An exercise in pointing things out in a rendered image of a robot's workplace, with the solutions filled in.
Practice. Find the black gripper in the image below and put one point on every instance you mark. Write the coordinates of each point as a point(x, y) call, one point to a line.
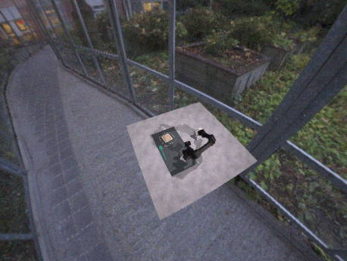
point(187, 144)

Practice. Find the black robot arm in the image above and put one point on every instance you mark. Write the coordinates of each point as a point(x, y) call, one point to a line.
point(194, 154)

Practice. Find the beige square tile with dark centre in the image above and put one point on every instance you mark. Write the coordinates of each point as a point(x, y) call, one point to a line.
point(167, 138)

